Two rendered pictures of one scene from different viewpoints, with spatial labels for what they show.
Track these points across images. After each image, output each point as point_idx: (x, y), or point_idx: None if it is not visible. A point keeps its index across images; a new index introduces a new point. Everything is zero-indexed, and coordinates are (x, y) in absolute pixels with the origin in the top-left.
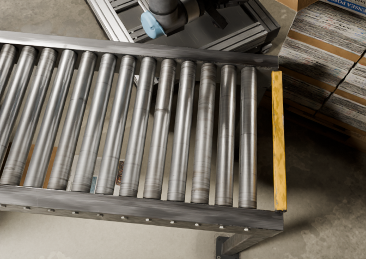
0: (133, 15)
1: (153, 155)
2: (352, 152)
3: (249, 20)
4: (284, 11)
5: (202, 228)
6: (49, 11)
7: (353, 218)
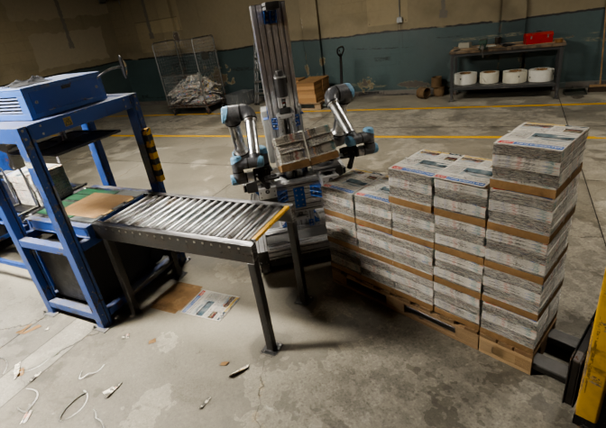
0: (272, 225)
1: (217, 225)
2: (391, 313)
3: None
4: None
5: (224, 253)
6: None
7: (371, 348)
